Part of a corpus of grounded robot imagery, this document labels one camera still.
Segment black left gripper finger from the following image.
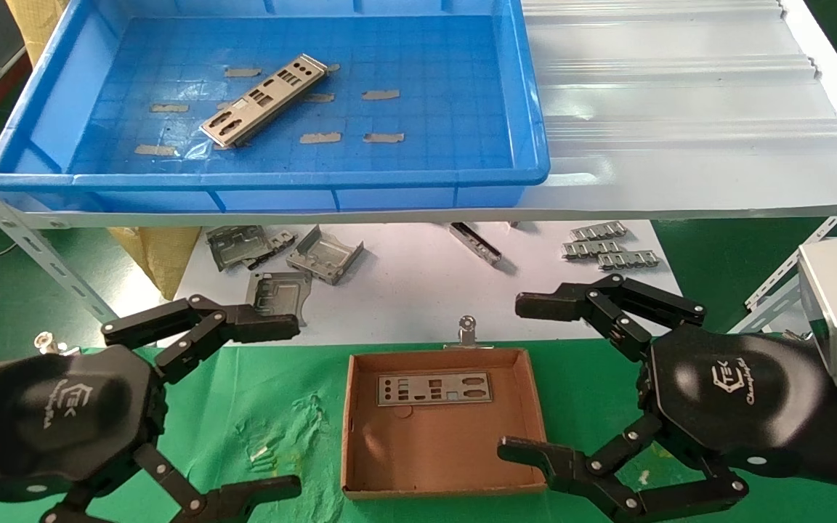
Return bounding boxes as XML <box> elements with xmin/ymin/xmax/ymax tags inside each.
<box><xmin>101</xmin><ymin>294</ymin><xmax>301</xmax><ymax>385</ymax></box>

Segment grey box-shaped metal bracket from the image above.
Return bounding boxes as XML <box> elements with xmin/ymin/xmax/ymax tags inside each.
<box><xmin>286</xmin><ymin>224</ymin><xmax>365</xmax><ymax>286</ymax></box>

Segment perforated steel shelf upright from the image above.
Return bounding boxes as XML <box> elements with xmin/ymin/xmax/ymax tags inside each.
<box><xmin>0</xmin><ymin>149</ymin><xmax>121</xmax><ymax>329</ymax></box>

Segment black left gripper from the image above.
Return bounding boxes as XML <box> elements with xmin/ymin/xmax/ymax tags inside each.
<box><xmin>0</xmin><ymin>344</ymin><xmax>304</xmax><ymax>523</ymax></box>

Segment blue plastic tray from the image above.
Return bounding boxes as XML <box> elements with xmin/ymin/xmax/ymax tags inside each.
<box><xmin>0</xmin><ymin>0</ymin><xmax>551</xmax><ymax>214</ymax></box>

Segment white corrugated shelf board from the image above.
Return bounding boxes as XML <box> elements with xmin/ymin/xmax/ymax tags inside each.
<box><xmin>0</xmin><ymin>0</ymin><xmax>837</xmax><ymax>232</ymax></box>

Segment shallow cardboard box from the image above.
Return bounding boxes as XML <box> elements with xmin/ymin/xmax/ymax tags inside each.
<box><xmin>341</xmin><ymin>347</ymin><xmax>554</xmax><ymax>500</ymax></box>

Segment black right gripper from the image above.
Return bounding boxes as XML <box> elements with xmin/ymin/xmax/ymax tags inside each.
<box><xmin>497</xmin><ymin>274</ymin><xmax>837</xmax><ymax>523</ymax></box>

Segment perforated steel shelf brace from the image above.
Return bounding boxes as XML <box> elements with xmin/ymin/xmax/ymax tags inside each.
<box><xmin>745</xmin><ymin>211</ymin><xmax>837</xmax><ymax>335</ymax></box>

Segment clear plastic film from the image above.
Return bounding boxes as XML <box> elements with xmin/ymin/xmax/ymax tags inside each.
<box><xmin>171</xmin><ymin>131</ymin><xmax>216</xmax><ymax>161</ymax></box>

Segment silver binder clip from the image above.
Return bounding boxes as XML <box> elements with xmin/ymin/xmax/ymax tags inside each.
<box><xmin>33</xmin><ymin>331</ymin><xmax>81</xmax><ymax>357</ymax></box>
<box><xmin>444</xmin><ymin>315</ymin><xmax>496</xmax><ymax>351</ymax></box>

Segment green cloth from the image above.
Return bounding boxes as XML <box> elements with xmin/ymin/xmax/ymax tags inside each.
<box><xmin>0</xmin><ymin>338</ymin><xmax>837</xmax><ymax>523</ymax></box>

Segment narrow dark metal bar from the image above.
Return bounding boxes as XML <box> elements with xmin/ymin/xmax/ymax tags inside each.
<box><xmin>449</xmin><ymin>222</ymin><xmax>504</xmax><ymax>267</ymax></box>

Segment flat grey stamped metal bracket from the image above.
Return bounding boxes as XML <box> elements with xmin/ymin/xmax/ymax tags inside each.
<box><xmin>244</xmin><ymin>271</ymin><xmax>313</xmax><ymax>328</ymax></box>

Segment small slotted metal shield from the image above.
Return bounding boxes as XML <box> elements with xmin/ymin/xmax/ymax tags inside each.
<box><xmin>598</xmin><ymin>250</ymin><xmax>663</xmax><ymax>272</ymax></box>
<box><xmin>570</xmin><ymin>222</ymin><xmax>629</xmax><ymax>242</ymax></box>
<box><xmin>562</xmin><ymin>240</ymin><xmax>626</xmax><ymax>260</ymax></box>

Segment silver metal IO shield plate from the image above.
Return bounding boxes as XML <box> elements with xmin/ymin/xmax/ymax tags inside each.
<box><xmin>199</xmin><ymin>53</ymin><xmax>329</xmax><ymax>150</ymax></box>
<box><xmin>376</xmin><ymin>372</ymin><xmax>496</xmax><ymax>408</ymax></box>

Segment large grey folded metal bracket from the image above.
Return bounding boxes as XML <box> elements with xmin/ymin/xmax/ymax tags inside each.
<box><xmin>206</xmin><ymin>225</ymin><xmax>272</xmax><ymax>272</ymax></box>

